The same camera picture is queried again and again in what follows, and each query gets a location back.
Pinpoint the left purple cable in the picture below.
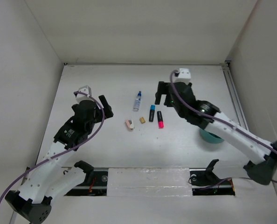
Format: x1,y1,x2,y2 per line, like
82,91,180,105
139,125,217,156
0,91,105,224

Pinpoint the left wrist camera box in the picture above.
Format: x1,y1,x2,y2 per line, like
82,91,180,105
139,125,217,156
74,85,92,103

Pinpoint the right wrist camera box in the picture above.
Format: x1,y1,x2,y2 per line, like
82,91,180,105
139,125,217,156
174,68,191,84

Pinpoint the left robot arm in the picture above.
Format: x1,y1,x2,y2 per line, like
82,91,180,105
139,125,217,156
5,91,113,224

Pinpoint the pink capped black highlighter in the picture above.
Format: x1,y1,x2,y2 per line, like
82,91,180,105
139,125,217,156
157,111,164,129

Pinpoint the teal round container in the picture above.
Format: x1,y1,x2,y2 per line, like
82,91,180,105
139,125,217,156
200,129,224,144

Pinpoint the clear spray bottle blue cap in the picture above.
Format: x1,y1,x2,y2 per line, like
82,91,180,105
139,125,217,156
133,91,142,112

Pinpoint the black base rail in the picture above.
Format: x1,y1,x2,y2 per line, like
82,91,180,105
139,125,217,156
67,168,235,196

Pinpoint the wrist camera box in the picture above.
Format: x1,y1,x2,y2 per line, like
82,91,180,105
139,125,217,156
174,68,191,84
74,85,92,103

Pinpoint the purple cable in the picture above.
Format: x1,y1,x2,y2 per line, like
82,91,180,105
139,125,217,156
170,69,277,187
0,91,105,224

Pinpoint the pink eraser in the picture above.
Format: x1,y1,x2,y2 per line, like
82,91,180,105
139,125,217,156
125,119,134,131

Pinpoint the aluminium side rail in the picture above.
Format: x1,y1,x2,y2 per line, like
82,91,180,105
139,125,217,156
222,61,260,164

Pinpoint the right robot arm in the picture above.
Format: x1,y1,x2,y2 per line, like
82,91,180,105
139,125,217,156
154,78,277,189

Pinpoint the blue capped black highlighter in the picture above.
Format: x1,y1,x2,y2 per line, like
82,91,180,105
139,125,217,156
149,105,155,122

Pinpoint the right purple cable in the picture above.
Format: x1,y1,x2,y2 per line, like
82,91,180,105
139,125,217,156
170,69,277,187

